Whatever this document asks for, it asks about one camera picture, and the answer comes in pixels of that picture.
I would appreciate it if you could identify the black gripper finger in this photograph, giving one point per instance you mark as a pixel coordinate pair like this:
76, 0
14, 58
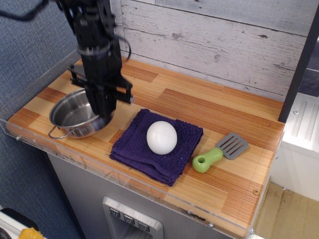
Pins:
110, 100
97, 100

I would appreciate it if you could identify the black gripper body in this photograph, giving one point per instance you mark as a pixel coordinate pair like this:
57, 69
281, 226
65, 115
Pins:
102, 69

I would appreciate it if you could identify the stainless steel pot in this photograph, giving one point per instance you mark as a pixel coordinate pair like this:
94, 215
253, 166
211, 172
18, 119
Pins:
73, 117

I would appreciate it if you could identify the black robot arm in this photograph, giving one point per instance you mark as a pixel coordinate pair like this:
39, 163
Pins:
93, 24

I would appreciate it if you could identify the purple folded towel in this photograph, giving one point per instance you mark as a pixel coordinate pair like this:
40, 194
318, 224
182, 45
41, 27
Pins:
132, 149

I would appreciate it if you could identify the white egg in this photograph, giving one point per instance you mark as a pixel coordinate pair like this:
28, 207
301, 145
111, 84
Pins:
161, 137

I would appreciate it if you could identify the clear acrylic table guard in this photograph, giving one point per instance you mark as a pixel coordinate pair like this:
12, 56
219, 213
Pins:
216, 204

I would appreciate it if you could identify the silver dispenser panel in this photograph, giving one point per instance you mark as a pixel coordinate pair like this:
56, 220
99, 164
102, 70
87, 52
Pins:
125, 222

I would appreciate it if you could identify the yellow object bottom corner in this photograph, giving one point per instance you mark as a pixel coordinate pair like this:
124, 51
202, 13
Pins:
30, 233

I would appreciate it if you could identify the white ribbed appliance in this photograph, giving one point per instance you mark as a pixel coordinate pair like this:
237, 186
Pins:
302, 125

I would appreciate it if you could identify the green handled grey spatula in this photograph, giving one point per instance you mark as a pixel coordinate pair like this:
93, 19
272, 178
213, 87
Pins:
229, 147

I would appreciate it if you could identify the dark right upright post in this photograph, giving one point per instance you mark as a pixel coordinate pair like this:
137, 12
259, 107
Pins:
301, 68

